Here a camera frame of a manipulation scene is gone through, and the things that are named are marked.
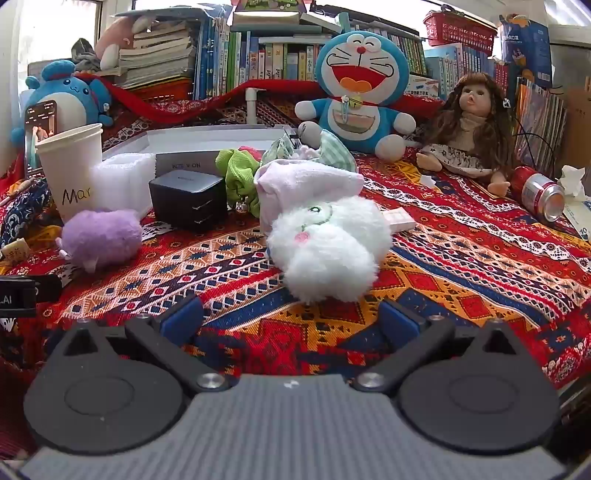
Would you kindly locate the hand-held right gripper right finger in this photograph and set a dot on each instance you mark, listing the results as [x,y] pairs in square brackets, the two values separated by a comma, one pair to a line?
[396,321]

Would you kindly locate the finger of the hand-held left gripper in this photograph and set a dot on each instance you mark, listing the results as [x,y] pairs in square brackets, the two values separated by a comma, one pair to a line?
[48,288]

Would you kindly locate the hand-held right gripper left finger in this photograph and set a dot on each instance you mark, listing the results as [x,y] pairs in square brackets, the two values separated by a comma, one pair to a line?
[182,317]

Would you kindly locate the purple plush toy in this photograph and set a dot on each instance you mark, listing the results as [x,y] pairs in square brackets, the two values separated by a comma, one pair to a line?
[101,235]

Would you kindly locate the navy patterned cloth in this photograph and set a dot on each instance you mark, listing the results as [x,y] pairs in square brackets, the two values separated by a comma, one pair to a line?
[21,212]

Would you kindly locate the white fluffy plush toy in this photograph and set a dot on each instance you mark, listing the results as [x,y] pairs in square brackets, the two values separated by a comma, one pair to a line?
[328,249]

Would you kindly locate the white foam block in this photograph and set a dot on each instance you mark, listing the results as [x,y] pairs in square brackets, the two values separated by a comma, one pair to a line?
[124,182]

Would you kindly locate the green scrunchie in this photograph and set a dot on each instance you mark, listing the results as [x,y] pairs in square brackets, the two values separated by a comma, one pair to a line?
[235,168]

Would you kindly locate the green checkered cloth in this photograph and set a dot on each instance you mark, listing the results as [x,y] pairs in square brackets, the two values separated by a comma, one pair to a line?
[334,154]

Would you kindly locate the pink scrunchie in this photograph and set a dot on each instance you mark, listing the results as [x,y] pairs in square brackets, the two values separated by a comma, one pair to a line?
[251,151]

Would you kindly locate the shallow white box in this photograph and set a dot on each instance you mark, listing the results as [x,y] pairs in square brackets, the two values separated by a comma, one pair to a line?
[203,138]

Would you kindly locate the red patterned blanket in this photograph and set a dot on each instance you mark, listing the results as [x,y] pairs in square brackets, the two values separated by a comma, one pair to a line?
[461,277]

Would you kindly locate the small pink box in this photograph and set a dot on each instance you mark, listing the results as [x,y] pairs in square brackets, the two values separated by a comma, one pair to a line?
[399,219]

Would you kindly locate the black box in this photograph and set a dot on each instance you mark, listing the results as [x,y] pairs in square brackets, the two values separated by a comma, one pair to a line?
[189,198]

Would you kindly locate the white paper cups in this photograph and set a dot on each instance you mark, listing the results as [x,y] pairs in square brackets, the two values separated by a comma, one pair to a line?
[69,170]

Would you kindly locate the red drink can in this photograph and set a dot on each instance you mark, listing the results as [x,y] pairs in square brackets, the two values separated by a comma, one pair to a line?
[540,194]

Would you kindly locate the blue whale plush toy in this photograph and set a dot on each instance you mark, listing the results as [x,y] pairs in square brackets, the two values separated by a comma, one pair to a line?
[69,87]

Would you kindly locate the red scarf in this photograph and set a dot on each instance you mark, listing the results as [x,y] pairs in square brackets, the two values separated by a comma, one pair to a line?
[138,99]

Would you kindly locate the long-haired doll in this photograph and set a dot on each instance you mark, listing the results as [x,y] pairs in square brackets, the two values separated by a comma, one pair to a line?
[475,120]

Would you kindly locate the white plastic pipe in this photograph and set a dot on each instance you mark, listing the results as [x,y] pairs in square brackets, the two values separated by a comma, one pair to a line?
[252,106]

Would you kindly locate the crumpled white tissue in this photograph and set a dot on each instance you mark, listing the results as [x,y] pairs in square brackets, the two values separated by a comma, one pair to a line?
[575,182]

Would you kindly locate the orange crate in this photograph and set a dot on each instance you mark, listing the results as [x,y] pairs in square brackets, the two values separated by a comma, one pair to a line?
[166,90]

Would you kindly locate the row of thin magazines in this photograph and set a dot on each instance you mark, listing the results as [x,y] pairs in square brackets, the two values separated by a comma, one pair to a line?
[538,124]

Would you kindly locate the blue cat plush toy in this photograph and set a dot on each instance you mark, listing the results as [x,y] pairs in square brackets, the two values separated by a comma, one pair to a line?
[360,78]

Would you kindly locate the pink plush toy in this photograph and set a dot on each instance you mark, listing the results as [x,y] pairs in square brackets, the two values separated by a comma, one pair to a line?
[113,44]

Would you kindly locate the stack of worn books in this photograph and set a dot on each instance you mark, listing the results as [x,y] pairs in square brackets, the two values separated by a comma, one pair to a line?
[157,55]

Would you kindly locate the cardboard box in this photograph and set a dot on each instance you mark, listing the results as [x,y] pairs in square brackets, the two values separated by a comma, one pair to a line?
[578,129]

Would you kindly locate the row of blue books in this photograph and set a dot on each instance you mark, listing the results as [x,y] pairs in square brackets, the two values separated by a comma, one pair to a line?
[466,64]

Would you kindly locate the row of colourful books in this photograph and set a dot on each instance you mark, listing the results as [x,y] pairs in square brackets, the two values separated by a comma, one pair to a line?
[258,60]

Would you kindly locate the red plastic basket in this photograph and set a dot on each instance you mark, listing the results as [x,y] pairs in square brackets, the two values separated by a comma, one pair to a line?
[457,27]

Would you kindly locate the blue printed bag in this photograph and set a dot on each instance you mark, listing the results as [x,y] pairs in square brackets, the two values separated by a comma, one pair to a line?
[526,50]

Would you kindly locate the flat grey book stack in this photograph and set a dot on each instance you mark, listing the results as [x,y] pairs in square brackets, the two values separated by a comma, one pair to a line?
[277,25]

